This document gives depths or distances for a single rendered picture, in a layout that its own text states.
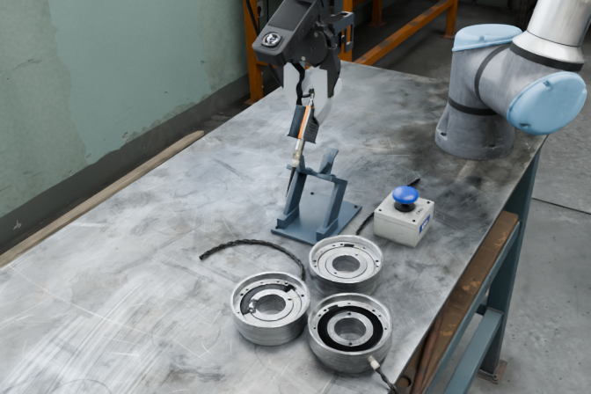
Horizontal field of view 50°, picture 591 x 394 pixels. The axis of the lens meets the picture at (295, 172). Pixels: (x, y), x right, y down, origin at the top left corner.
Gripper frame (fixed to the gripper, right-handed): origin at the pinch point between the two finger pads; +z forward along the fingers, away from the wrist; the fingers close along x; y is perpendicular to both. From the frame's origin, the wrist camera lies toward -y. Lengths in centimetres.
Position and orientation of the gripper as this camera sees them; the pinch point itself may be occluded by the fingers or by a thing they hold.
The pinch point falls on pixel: (307, 116)
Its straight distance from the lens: 91.5
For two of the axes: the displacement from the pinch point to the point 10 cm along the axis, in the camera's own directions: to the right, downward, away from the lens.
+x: -8.5, -2.5, 4.6
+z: 0.2, 8.6, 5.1
